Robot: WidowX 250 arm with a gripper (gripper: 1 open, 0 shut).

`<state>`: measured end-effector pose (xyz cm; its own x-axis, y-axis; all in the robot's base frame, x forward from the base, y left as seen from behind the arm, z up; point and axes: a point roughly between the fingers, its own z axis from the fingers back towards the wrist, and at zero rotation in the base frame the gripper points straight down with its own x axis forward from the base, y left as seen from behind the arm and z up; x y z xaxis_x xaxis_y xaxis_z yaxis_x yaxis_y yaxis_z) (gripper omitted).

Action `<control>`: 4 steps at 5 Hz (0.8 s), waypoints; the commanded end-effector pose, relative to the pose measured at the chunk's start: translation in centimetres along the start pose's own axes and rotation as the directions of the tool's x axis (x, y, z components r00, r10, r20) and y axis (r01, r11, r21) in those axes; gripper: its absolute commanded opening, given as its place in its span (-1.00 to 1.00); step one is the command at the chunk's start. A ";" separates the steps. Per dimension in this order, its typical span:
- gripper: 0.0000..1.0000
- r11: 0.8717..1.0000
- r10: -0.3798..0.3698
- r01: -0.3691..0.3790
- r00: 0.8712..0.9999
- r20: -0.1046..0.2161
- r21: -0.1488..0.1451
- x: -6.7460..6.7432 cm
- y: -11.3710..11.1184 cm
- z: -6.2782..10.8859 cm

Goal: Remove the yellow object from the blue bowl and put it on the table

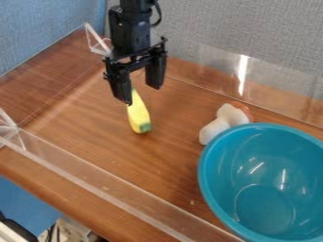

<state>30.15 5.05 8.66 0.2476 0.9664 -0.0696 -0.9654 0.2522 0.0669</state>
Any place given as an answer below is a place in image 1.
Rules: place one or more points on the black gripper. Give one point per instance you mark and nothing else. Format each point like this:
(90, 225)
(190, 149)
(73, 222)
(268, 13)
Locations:
(135, 50)

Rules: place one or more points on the yellow toy banana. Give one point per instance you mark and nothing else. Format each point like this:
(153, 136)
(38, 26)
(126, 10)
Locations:
(138, 114)

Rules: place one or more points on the white toy mushroom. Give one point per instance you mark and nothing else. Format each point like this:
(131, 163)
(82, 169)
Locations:
(233, 114)

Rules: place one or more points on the blue plastic bowl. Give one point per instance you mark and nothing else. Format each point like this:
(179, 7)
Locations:
(261, 180)

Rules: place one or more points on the clear acrylic barrier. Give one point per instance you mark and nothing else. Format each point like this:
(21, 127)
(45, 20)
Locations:
(135, 201)
(264, 84)

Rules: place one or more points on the clear acrylic front barrier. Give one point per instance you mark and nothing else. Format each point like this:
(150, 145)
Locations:
(135, 201)

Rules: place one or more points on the clear acrylic back barrier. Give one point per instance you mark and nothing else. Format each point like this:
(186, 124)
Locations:
(264, 84)

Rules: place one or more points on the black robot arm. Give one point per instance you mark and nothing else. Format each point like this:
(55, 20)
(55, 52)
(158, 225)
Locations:
(134, 4)

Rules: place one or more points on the clear acrylic left bracket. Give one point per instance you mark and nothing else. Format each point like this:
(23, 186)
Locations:
(10, 131)

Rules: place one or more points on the clear acrylic corner bracket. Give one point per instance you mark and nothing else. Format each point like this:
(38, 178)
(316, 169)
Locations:
(98, 44)

